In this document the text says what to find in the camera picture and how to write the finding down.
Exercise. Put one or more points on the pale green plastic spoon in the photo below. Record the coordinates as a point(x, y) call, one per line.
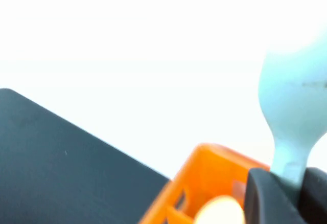
point(291, 111)

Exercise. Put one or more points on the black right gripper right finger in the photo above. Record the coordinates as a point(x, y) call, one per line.
point(315, 193)

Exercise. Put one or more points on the yellow plastic spoon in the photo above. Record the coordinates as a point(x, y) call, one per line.
point(222, 211)

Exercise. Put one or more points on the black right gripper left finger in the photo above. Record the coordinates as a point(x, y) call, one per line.
point(268, 201)

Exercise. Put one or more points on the orange plastic cutlery holder crate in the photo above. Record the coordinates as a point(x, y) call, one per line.
point(209, 173)

